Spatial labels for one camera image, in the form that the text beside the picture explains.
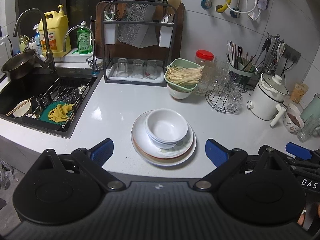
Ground green dish soap bottle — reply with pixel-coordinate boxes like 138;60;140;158
76;21;92;54

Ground green chopstick holder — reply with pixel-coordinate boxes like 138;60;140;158
227;41;255;89

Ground white ceramic bowl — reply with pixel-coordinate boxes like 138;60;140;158
145;108;188;143

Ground mint green electric kettle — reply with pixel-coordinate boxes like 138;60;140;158
301;93;320;121

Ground yellow cloth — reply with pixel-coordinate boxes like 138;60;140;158
48;103;74;123

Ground green plastic colander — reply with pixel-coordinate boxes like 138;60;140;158
164;59;204;93

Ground dark kitchen faucet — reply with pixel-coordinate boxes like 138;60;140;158
12;8;58;74

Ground white bowl under colander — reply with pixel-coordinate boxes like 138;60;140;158
167;84;192;100

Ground white bowl in sink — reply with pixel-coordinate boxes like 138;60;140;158
13;100;32;118

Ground chrome water faucet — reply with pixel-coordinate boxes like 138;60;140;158
63;21;99;75

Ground floral white plate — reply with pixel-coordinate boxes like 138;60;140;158
131;109;196;167

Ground yellow detergent bottle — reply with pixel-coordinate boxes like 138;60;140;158
44;4;71;58

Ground wire glass holder rack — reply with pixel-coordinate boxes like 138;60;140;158
205;60;244;114

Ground textured drinking glass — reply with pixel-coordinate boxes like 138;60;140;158
297;115;319;142

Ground black kitchen sink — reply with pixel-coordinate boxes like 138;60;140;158
1;67;103;139

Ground metal pot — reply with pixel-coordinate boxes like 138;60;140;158
2;49;48;80

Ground black dish rack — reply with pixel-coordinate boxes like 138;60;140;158
95;0;184;86

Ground blue plastic bowl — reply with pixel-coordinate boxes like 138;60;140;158
146;132;183;150

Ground yellow food packet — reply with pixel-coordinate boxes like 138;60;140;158
290;83;309;103

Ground white electric cooking pot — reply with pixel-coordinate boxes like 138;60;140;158
247;73;289;127

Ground patterned bowl with beans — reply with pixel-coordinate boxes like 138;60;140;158
283;103;304;134

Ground dried noodles bundle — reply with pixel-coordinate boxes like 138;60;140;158
165;66;203;86

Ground kitchen scissors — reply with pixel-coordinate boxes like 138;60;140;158
276;42;286;63

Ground metal cleaver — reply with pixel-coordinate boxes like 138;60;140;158
118;0;157;49

